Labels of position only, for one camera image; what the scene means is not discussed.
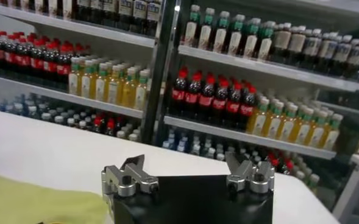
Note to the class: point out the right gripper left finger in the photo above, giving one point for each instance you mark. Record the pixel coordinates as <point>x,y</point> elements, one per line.
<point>124,181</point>

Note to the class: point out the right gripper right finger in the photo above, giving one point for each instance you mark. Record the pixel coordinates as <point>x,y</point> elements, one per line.
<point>255,178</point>

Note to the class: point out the green t-shirt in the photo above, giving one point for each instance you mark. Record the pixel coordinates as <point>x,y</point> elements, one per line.
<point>30,201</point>

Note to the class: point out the small red-cap cola bottle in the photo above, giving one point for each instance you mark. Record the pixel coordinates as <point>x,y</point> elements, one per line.
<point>110,125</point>
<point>288,165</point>
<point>272,160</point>
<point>97,123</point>

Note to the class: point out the yellow tea bottle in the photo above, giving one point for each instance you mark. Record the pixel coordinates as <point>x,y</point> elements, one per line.
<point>74,82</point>
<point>101,88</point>
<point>303,131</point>
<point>86,85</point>
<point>317,134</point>
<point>332,137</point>
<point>114,91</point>
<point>273,124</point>
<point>128,94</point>
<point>287,128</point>
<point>259,121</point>
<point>141,95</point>

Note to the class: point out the large white work table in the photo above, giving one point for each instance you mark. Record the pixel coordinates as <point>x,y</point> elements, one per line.
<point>45,146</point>

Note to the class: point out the white drinks shelf unit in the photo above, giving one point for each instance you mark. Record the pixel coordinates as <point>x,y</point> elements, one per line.
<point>258,65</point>
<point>75,27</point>

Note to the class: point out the beige-label dark drink bottle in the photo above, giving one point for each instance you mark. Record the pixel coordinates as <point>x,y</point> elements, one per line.
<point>281,41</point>
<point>296,44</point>

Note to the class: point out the blue-label dark drink bottle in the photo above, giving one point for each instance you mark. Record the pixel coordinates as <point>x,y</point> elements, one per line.
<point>109,10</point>
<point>82,9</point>
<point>96,10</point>
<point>341,53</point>
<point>311,47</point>
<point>153,15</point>
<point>327,50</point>
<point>357,56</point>
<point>139,12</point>
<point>125,10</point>

